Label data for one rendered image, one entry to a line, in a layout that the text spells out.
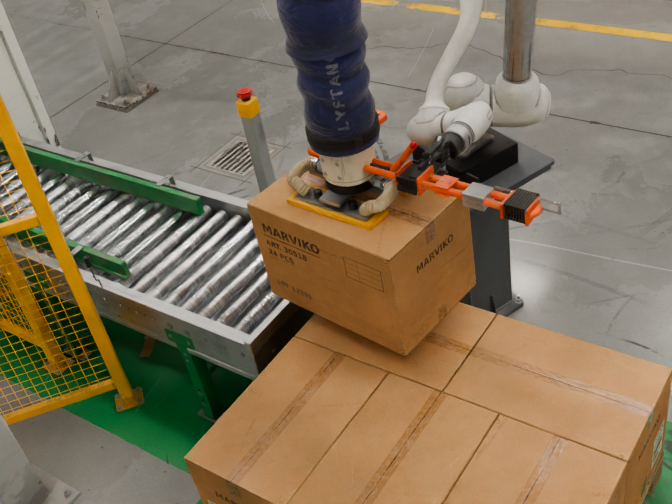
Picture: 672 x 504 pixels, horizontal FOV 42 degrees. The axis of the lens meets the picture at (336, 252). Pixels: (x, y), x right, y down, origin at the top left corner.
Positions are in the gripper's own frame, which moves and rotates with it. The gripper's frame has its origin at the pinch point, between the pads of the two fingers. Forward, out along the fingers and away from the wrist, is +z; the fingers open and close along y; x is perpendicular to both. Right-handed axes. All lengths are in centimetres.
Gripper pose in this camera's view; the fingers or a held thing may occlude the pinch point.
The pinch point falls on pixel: (419, 178)
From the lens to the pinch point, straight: 258.2
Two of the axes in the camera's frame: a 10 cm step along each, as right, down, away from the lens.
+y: 1.6, 7.7, 6.1
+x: -8.2, -2.5, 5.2
